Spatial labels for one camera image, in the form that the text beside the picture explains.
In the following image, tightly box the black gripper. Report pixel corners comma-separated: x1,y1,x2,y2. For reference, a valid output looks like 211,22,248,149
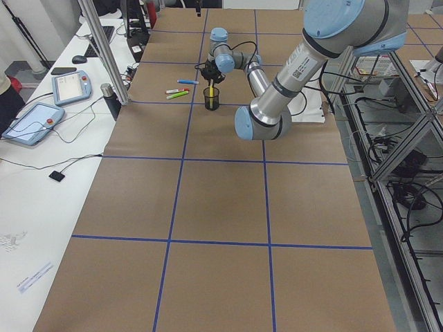
199,60,226,86

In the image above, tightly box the yellow highlighter pen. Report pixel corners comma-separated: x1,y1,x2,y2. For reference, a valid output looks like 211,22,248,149
208,85,215,102

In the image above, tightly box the blue marker pen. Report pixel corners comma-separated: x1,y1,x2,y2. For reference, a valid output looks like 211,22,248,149
177,80,199,85

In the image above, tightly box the green highlighter pen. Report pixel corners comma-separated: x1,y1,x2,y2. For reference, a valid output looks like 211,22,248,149
166,91,189,100

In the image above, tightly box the red white marker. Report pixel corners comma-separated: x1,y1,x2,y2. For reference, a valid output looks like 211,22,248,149
165,88,190,95

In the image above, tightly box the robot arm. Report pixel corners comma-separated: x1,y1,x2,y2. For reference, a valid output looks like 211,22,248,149
200,0,409,140

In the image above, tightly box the black mesh pen cup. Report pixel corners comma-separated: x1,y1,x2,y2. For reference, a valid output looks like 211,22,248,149
204,86,219,111

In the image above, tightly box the dark water bottle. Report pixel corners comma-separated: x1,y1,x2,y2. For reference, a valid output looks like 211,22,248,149
100,83,121,121

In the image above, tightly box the black keyboard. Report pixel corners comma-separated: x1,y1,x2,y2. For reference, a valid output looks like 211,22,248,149
83,26,116,58

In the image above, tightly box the black computer mouse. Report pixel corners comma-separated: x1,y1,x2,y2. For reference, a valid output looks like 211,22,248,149
71,55,87,64

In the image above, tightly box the far teach pendant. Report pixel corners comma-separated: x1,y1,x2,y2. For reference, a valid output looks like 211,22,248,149
52,71,92,107

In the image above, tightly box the teach pendant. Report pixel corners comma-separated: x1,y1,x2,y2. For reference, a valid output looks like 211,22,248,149
52,71,92,107
1,102,65,146

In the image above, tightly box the black smartphone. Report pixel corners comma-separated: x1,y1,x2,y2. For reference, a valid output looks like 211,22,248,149
51,67,77,75

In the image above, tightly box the near teach pendant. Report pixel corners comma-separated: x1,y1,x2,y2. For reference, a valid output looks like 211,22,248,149
1,102,65,146

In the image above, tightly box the small black square pad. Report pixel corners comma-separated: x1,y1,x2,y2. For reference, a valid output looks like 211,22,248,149
48,170,65,183

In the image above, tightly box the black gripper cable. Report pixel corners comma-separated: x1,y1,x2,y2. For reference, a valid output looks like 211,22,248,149
228,41,259,65

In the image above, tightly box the aluminium frame post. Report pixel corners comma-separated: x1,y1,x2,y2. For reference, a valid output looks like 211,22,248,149
78,0,129,105

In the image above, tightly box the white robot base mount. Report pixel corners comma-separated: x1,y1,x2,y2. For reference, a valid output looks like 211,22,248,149
288,81,325,124

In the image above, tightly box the aluminium frame rack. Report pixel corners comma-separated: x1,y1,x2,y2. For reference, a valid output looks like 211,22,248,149
323,45,442,331

